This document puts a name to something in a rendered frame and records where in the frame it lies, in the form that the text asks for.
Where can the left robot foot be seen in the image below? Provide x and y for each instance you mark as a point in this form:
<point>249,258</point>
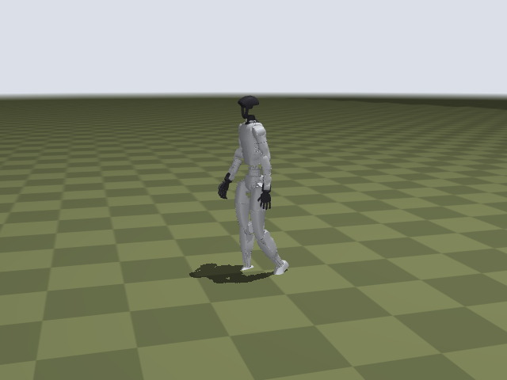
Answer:
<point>278,270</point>

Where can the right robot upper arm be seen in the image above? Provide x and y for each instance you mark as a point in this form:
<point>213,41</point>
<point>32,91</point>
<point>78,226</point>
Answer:
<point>238,152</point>

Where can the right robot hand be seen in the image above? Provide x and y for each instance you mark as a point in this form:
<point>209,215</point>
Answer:
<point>223,187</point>

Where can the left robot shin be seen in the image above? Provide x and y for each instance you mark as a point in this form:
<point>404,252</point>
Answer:
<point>269,248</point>

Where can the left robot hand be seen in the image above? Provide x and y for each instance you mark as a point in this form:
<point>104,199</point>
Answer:
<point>265,198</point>

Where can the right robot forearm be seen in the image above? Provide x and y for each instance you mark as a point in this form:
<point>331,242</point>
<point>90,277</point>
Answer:
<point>234,167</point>

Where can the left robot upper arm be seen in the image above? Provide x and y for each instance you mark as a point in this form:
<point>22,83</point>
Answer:
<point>259,134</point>

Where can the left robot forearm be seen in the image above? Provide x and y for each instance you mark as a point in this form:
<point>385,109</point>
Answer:
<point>266,171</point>

